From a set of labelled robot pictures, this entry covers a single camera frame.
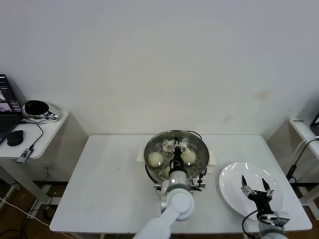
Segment stainless steel steamer basket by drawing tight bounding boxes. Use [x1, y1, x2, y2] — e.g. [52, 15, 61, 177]
[136, 129, 217, 186]

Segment black computer mouse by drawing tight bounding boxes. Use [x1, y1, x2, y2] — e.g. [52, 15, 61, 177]
[6, 129, 24, 146]

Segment dark laptop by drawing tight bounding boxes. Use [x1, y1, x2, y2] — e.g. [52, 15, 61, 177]
[310, 116, 319, 136]

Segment chrome and black headset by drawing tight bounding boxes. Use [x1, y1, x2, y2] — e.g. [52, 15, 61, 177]
[21, 99, 62, 123]

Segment cream electric cooking pot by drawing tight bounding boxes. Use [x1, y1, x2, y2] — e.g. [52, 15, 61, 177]
[136, 149, 217, 200]

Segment white floor cable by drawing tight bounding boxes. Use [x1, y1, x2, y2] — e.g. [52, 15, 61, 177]
[0, 196, 51, 228]

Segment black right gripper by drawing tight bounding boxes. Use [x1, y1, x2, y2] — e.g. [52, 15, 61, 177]
[240, 175, 275, 215]

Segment black usb cable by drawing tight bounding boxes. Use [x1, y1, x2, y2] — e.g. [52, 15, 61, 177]
[19, 119, 44, 150]

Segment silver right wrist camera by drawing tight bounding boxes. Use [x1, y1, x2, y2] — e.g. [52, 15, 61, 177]
[270, 210, 292, 227]

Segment grey usb hub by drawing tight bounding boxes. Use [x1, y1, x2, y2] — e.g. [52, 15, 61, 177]
[16, 147, 34, 164]

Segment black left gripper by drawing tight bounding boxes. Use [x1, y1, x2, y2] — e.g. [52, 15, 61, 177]
[171, 136, 185, 171]

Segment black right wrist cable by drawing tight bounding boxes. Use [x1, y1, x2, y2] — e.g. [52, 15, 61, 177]
[242, 210, 261, 236]

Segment black cable with adapter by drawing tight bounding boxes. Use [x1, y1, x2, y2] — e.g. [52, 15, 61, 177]
[286, 138, 319, 184]

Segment white round plate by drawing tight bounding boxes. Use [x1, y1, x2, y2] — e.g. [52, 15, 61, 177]
[219, 161, 285, 222]

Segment black laptop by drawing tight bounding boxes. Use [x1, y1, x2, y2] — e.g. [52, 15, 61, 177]
[0, 73, 22, 145]

